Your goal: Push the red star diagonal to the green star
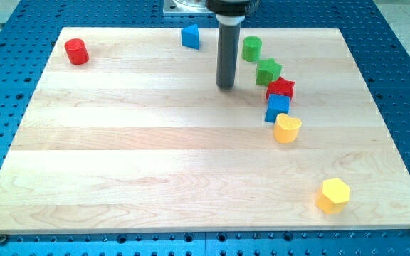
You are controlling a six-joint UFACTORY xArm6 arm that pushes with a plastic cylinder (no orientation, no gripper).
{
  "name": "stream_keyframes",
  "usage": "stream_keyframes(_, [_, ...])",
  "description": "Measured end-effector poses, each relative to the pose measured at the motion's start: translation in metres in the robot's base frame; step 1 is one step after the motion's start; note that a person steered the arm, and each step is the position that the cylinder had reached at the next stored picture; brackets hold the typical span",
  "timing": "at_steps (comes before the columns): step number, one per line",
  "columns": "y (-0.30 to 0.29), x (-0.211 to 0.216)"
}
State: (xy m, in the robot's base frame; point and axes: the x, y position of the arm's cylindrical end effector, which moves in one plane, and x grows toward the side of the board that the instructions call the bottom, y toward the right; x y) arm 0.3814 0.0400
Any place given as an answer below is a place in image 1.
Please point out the yellow heart block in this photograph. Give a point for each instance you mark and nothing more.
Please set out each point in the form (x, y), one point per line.
(286, 128)

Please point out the red cylinder block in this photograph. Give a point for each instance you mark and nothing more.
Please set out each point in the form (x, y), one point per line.
(76, 51)

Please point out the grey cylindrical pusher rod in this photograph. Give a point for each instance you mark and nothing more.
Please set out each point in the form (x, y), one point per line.
(228, 40)

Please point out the red star block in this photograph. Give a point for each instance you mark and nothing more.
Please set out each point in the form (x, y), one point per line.
(281, 86)

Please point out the light wooden board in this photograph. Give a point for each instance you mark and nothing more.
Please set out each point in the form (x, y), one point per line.
(139, 139)

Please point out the blue triangle block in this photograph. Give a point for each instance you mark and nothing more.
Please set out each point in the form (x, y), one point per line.
(190, 36)

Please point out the blue cube block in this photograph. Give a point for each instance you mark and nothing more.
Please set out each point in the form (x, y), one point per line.
(277, 104)

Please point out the green star block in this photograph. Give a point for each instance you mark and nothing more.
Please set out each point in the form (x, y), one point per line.
(267, 71)

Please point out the yellow hexagon block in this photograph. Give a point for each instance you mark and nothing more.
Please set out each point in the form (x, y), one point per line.
(333, 196)

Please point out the black robot arm flange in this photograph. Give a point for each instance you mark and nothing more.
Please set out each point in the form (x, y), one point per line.
(232, 7)

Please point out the green cylinder block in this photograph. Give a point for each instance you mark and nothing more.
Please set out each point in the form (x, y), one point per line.
(251, 48)

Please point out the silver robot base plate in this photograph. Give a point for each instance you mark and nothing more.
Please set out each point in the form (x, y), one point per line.
(184, 8)

